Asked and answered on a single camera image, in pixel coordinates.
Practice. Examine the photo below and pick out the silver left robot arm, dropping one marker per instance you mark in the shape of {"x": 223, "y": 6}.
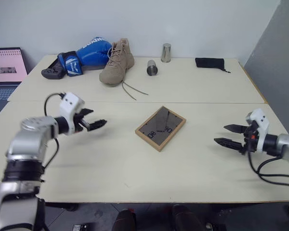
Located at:
{"x": 29, "y": 144}

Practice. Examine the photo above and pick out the wooden framed grey board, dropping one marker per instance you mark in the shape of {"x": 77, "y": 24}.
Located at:
{"x": 160, "y": 128}

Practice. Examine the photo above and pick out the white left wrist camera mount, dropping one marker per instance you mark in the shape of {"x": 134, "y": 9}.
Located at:
{"x": 69, "y": 104}

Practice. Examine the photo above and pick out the blue boxing glove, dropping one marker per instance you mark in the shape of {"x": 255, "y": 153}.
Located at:
{"x": 86, "y": 56}

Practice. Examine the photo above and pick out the tan suede boot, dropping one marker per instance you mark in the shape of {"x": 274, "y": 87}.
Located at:
{"x": 118, "y": 63}

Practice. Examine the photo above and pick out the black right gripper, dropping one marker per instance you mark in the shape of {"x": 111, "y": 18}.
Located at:
{"x": 249, "y": 138}

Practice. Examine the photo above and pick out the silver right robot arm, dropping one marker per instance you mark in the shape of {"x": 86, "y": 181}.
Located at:
{"x": 286, "y": 146}

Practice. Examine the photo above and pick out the black game controller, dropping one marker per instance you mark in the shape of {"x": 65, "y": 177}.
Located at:
{"x": 51, "y": 71}

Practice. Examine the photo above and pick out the dark rounded shape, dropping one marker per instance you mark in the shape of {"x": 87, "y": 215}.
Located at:
{"x": 124, "y": 220}

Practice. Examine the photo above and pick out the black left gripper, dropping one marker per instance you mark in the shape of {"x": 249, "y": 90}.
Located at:
{"x": 80, "y": 121}

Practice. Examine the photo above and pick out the lying steel cup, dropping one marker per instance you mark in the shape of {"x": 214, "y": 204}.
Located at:
{"x": 152, "y": 67}

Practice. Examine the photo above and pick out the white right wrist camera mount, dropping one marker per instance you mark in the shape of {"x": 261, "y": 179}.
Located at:
{"x": 260, "y": 125}

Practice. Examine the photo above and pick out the upright steel cup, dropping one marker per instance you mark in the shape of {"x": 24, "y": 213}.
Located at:
{"x": 166, "y": 53}

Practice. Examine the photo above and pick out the laptop with pink screen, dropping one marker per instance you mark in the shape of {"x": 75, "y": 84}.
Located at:
{"x": 4, "y": 72}

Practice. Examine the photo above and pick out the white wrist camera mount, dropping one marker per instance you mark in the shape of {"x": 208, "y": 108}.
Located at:
{"x": 69, "y": 104}
{"x": 260, "y": 125}

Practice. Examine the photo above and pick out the small black box on floor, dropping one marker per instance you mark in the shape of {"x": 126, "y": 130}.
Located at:
{"x": 81, "y": 227}

